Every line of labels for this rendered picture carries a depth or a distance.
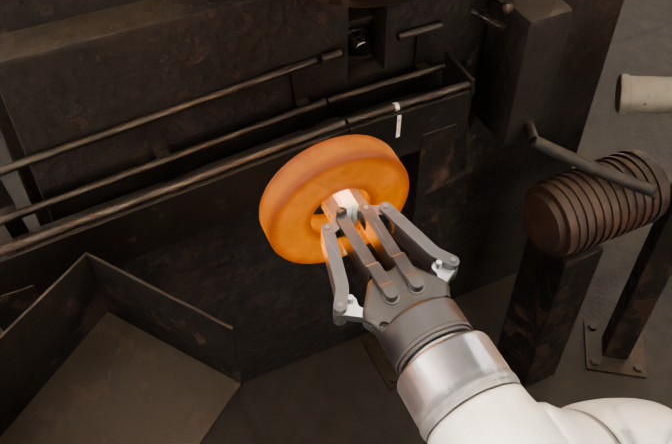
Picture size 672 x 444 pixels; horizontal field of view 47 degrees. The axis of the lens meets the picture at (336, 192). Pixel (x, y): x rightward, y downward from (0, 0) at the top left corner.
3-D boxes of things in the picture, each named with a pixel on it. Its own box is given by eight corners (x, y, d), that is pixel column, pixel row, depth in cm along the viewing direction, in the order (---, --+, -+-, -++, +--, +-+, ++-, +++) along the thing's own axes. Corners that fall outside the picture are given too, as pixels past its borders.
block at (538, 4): (467, 110, 129) (487, -16, 112) (507, 98, 131) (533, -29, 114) (502, 150, 122) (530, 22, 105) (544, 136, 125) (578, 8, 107)
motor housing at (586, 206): (479, 350, 162) (524, 169, 123) (564, 313, 168) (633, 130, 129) (514, 401, 153) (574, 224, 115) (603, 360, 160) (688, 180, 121)
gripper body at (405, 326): (391, 397, 67) (344, 313, 72) (474, 360, 69) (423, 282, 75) (398, 354, 61) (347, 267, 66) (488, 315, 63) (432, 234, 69)
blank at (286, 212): (245, 168, 72) (258, 193, 70) (394, 111, 75) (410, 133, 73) (269, 261, 84) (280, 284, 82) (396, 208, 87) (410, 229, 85)
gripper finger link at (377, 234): (412, 290, 67) (426, 284, 68) (357, 200, 74) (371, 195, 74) (408, 314, 70) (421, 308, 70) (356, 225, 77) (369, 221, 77)
